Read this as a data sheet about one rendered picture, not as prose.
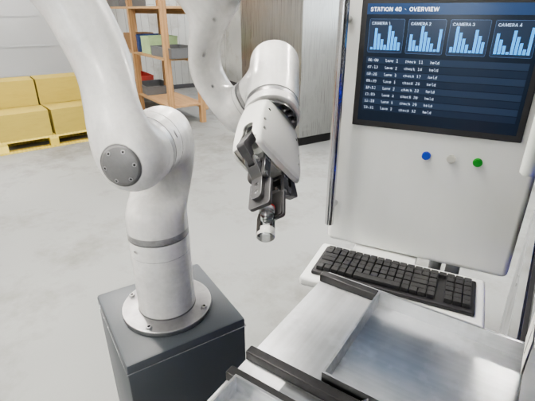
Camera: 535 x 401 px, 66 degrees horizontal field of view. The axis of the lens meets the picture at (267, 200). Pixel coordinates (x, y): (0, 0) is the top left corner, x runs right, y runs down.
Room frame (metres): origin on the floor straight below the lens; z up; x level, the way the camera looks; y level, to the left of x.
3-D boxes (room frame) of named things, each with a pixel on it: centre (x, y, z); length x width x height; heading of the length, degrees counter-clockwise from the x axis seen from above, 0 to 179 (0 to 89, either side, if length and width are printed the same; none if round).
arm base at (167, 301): (0.73, 0.22, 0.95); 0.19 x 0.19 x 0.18
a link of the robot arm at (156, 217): (0.76, 0.21, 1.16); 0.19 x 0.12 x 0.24; 171
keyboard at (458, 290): (0.90, -0.33, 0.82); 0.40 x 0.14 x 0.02; 64
